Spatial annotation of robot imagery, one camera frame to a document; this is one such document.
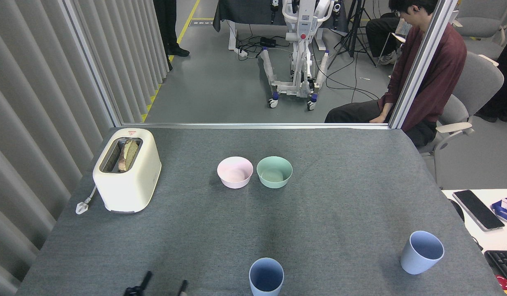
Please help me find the pale blue plastic cup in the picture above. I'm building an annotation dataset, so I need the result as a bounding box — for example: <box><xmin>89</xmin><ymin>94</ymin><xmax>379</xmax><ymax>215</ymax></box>
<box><xmin>249</xmin><ymin>257</ymin><xmax>285</xmax><ymax>296</ymax></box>
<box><xmin>400</xmin><ymin>231</ymin><xmax>445</xmax><ymax>275</ymax></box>

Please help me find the grey corrugated partition panel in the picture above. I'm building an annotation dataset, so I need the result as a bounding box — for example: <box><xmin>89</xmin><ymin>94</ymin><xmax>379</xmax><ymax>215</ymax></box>
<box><xmin>0</xmin><ymin>0</ymin><xmax>169</xmax><ymax>296</ymax></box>

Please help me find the table with dark cloth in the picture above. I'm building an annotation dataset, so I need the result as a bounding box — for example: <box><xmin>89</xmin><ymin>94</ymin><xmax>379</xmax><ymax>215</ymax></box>
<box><xmin>213</xmin><ymin>0</ymin><xmax>361</xmax><ymax>51</ymax></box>

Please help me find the cream white toaster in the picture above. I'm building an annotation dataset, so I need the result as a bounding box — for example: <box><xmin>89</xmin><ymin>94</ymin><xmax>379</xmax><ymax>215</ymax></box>
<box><xmin>93</xmin><ymin>128</ymin><xmax>162</xmax><ymax>214</ymax></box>

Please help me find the white toaster power plug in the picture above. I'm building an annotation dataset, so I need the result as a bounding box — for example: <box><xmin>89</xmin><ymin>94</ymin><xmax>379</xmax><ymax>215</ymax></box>
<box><xmin>75</xmin><ymin>186</ymin><xmax>97</xmax><ymax>215</ymax></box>

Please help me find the toasted bread slice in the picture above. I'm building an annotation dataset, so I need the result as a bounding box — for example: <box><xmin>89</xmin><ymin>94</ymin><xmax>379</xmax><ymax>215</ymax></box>
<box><xmin>118</xmin><ymin>139</ymin><xmax>139</xmax><ymax>172</ymax></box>

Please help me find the pink bowl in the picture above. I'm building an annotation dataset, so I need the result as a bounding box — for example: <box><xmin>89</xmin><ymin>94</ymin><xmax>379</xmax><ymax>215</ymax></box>
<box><xmin>217</xmin><ymin>156</ymin><xmax>254</xmax><ymax>189</ymax></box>

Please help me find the black tripod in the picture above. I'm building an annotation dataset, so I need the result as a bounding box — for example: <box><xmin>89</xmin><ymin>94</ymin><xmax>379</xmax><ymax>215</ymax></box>
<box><xmin>327</xmin><ymin>0</ymin><xmax>377</xmax><ymax>68</ymax></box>

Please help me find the black smartphone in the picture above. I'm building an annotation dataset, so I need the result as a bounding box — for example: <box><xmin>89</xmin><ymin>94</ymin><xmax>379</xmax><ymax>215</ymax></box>
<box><xmin>452</xmin><ymin>190</ymin><xmax>505</xmax><ymax>232</ymax></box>

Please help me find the grey felt table cover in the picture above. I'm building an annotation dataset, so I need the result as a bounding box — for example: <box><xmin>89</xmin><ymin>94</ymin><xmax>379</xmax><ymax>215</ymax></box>
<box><xmin>16</xmin><ymin>127</ymin><xmax>507</xmax><ymax>296</ymax></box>

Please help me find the silver aluminium post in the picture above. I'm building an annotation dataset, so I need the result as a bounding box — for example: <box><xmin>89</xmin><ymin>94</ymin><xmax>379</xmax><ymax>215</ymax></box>
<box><xmin>388</xmin><ymin>0</ymin><xmax>459</xmax><ymax>130</ymax></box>
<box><xmin>62</xmin><ymin>0</ymin><xmax>123</xmax><ymax>127</ymax></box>

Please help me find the white side table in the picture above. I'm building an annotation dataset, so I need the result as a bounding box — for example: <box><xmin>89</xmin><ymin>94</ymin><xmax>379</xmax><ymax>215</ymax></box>
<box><xmin>442</xmin><ymin>189</ymin><xmax>507</xmax><ymax>296</ymax></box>

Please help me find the black keyboard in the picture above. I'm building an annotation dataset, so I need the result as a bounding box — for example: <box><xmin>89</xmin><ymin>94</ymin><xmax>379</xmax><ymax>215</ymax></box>
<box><xmin>484</xmin><ymin>250</ymin><xmax>507</xmax><ymax>288</ymax></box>

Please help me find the grey office chair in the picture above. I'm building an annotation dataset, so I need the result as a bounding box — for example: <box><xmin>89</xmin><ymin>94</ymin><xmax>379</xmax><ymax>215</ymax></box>
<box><xmin>418</xmin><ymin>51</ymin><xmax>505</xmax><ymax>184</ymax></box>
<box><xmin>450</xmin><ymin>0</ymin><xmax>507</xmax><ymax>56</ymax></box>

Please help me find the green bowl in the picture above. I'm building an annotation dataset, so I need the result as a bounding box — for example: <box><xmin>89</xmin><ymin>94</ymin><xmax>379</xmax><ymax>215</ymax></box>
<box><xmin>257</xmin><ymin>156</ymin><xmax>293</xmax><ymax>189</ymax></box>

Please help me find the silver aluminium rail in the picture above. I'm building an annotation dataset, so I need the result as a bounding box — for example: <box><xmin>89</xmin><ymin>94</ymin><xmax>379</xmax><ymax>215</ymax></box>
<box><xmin>121</xmin><ymin>123</ymin><xmax>391</xmax><ymax>130</ymax></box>

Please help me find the person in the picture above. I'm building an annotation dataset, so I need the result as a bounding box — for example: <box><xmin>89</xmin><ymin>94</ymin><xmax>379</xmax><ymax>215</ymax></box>
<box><xmin>153</xmin><ymin>0</ymin><xmax>190</xmax><ymax>71</ymax></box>
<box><xmin>365</xmin><ymin>12</ymin><xmax>411</xmax><ymax>65</ymax></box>
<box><xmin>324</xmin><ymin>0</ymin><xmax>468</xmax><ymax>148</ymax></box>
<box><xmin>475</xmin><ymin>31</ymin><xmax>507</xmax><ymax>123</ymax></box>

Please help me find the white stand on wheels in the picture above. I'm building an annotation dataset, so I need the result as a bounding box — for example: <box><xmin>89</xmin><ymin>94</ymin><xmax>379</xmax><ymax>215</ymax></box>
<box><xmin>258</xmin><ymin>0</ymin><xmax>342</xmax><ymax>111</ymax></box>

